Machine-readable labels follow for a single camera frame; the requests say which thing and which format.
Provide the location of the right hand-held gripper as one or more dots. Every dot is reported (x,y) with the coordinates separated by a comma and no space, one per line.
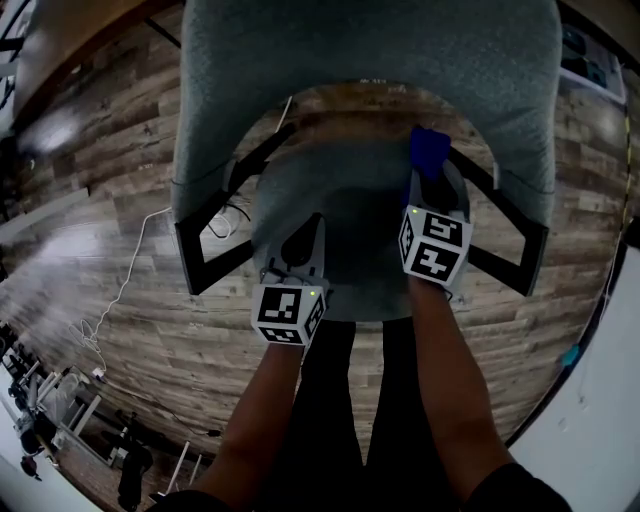
(435,250)

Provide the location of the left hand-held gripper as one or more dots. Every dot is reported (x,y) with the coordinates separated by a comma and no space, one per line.
(280,310)

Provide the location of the blue cloth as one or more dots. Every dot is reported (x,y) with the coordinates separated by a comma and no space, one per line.
(429,150)

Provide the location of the grey upholstered chair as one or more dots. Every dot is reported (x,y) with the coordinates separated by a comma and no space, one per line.
(360,45)

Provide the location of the person's left forearm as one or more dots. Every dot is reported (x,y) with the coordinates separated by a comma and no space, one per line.
(260,410)

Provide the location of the person's right forearm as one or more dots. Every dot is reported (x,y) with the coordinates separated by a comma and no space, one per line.
(450,380)

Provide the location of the person's black trousers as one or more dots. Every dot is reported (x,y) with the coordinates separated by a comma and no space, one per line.
(330,400)

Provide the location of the small teal object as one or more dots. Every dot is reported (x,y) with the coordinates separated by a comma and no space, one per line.
(571,355)

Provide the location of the grey metal bar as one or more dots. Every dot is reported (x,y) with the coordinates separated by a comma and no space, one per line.
(45,212)

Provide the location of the black bag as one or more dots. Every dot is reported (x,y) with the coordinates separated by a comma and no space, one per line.
(135,465)

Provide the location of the white table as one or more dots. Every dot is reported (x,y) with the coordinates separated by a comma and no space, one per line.
(590,440)

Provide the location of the grey white rack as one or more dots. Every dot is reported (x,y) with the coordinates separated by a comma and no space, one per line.
(55,405)

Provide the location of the person's black shirt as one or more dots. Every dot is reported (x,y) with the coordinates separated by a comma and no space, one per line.
(515,492)

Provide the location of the black metal railing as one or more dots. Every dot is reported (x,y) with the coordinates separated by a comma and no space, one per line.
(10,35)

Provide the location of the white metal frame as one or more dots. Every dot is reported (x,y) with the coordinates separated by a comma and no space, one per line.
(185,465)

